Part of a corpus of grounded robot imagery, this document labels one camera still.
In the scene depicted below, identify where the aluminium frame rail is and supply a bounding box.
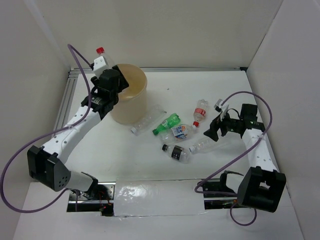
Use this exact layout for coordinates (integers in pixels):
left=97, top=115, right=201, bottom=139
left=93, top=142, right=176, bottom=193
left=38, top=71, right=78, bottom=182
left=69, top=66, right=248, bottom=74

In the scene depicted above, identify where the aluminium frame rail back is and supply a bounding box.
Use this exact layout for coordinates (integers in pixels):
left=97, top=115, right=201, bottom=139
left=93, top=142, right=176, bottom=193
left=69, top=66, right=248, bottom=74

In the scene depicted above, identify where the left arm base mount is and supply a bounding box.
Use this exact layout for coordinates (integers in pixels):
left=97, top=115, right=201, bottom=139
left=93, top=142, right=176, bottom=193
left=66, top=182, right=116, bottom=217

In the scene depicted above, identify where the small bottle red label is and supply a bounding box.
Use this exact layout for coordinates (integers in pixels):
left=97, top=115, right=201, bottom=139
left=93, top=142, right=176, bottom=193
left=193, top=99, right=209, bottom=128

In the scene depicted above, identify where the clear bottle blue white cap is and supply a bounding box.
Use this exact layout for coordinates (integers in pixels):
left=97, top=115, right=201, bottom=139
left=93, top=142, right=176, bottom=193
left=188, top=136, right=218, bottom=154

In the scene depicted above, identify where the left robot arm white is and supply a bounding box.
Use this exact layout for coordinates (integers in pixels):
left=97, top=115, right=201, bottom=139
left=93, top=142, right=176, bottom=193
left=27, top=65, right=129, bottom=200

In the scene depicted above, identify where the clear bottle blue white label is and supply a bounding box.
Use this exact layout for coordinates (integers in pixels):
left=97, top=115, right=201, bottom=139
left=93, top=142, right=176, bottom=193
left=159, top=124, right=197, bottom=144

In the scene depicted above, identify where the clear bottle black label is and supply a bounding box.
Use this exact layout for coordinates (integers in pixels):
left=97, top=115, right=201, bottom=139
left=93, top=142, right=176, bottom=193
left=161, top=144, right=191, bottom=164

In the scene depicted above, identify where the beige round plastic bin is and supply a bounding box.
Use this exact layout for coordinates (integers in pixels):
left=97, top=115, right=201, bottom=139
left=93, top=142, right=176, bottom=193
left=110, top=63, right=148, bottom=125

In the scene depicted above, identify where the green plastic bottle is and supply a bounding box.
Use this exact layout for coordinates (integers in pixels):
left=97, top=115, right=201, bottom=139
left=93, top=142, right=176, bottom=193
left=152, top=113, right=181, bottom=136

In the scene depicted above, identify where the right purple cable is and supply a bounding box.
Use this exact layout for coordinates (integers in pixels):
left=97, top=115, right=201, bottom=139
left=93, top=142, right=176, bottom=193
left=194, top=91, right=273, bottom=227

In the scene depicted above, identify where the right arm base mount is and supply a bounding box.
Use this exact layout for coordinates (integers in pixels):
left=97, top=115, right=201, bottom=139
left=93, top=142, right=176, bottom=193
left=202, top=170, right=244, bottom=210

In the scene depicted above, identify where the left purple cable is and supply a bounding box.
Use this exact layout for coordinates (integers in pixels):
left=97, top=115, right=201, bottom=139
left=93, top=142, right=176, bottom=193
left=0, top=44, right=97, bottom=213

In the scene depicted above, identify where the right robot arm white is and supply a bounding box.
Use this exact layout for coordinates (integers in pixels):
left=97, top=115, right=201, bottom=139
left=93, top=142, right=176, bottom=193
left=204, top=100, right=287, bottom=213

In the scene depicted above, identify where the clear bottle red label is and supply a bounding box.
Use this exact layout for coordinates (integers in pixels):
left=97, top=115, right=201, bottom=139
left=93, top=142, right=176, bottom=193
left=96, top=47, right=116, bottom=68

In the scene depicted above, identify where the aluminium frame rail left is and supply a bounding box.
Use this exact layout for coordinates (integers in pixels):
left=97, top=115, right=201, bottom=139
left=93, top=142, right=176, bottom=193
left=38, top=71, right=78, bottom=182

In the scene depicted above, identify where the purple cable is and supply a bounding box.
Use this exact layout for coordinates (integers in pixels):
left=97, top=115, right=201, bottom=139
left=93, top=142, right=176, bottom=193
left=0, top=44, right=97, bottom=213
left=194, top=91, right=273, bottom=227

